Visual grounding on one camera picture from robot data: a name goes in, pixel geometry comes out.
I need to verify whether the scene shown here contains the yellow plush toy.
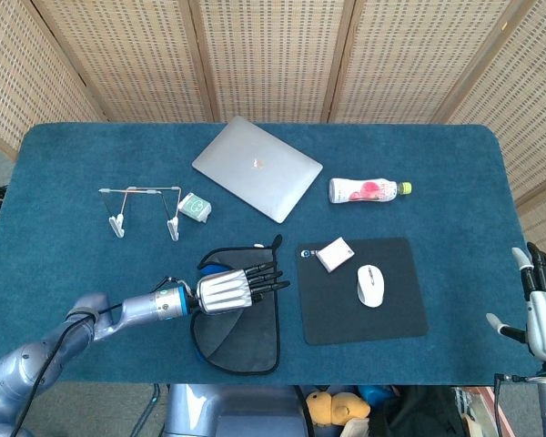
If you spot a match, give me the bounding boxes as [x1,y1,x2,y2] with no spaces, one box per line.
[305,390,372,429]

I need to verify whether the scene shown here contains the white computer mouse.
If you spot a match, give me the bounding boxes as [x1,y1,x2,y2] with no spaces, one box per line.
[356,264,385,309]

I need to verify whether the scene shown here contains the blue cloth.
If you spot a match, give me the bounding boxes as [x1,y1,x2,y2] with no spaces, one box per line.
[190,234,285,377]

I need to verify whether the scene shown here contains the teal carpet table cover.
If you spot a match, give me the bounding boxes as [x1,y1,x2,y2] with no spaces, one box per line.
[0,121,545,387]

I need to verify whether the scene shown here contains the striped sneaker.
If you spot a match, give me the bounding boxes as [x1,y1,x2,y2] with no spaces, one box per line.
[452,386,477,422]

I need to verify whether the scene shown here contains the dark cable under table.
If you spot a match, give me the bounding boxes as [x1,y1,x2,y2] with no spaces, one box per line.
[131,384,163,437]

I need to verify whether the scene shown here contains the silver metal wire stand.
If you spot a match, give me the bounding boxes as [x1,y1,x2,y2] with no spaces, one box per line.
[97,184,183,242]

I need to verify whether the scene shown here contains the black bag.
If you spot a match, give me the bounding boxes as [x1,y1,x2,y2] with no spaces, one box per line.
[368,385,465,437]

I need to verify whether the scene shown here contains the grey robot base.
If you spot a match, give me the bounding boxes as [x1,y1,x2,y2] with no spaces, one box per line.
[163,384,310,437]

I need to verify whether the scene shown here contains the white tissue pack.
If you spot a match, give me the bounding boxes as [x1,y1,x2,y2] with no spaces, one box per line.
[315,236,355,274]

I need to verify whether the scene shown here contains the green tissue pack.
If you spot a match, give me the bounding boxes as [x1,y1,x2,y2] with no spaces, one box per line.
[177,192,213,224]

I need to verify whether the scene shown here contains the blue object under table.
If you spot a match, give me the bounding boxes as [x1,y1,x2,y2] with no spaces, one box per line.
[358,384,397,406]

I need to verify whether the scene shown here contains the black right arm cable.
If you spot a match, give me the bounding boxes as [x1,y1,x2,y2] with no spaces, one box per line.
[494,371,545,429]

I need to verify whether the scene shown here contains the black mouse pad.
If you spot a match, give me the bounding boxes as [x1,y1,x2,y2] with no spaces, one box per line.
[296,236,430,347]

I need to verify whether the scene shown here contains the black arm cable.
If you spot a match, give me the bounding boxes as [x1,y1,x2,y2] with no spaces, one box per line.
[6,275,197,437]
[494,371,545,429]

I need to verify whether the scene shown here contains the grey laptop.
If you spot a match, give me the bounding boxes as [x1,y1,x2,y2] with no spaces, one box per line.
[191,115,324,225]

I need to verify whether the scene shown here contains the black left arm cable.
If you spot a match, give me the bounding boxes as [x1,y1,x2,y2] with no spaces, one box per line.
[6,275,197,437]

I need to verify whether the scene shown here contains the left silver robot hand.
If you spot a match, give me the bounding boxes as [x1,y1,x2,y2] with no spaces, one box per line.
[194,259,291,316]

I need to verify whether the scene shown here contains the wicker folding screen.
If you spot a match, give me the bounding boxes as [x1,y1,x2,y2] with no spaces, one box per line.
[0,0,546,260]

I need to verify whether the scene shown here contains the white bottle peach label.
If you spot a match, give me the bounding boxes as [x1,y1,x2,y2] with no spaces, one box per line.
[329,177,413,205]

